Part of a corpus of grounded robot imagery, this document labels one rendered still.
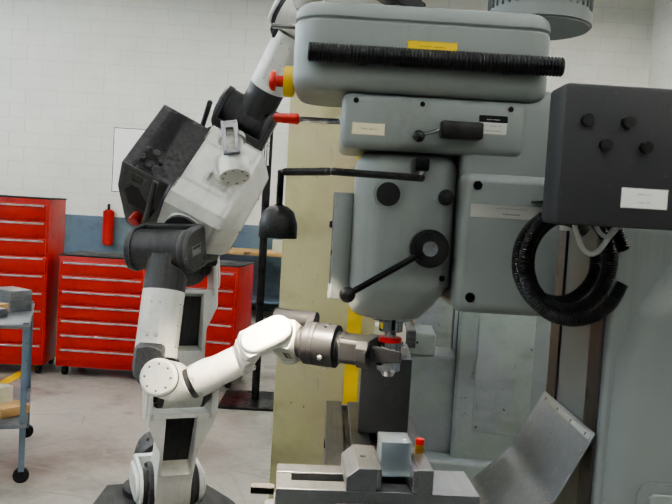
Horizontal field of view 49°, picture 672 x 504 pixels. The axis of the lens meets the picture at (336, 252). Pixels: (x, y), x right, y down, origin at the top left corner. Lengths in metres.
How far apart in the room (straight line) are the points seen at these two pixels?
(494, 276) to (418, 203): 0.19
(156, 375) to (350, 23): 0.78
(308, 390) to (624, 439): 2.04
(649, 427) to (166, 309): 0.96
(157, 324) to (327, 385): 1.77
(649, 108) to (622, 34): 10.29
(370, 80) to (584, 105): 0.39
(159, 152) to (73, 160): 9.35
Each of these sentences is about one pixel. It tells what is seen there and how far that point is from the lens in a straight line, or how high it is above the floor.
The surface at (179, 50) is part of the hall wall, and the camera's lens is 10.90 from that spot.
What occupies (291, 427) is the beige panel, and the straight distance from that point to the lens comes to 3.34.
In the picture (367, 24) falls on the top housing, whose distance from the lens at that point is 1.39.
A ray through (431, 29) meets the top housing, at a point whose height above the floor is 1.85.
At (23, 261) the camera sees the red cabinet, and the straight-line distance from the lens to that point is 6.55.
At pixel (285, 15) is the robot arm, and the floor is 1.95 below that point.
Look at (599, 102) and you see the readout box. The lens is 1.19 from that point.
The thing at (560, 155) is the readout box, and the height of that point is 1.62.
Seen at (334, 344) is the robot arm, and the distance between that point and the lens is 1.51.
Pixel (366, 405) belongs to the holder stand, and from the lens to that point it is 1.83.
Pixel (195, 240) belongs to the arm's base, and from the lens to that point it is 1.64.
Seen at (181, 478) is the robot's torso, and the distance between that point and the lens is 2.24.
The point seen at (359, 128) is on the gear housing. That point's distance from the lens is 1.36.
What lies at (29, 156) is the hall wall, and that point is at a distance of 11.30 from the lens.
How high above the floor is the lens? 1.52
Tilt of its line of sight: 3 degrees down
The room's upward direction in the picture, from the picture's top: 3 degrees clockwise
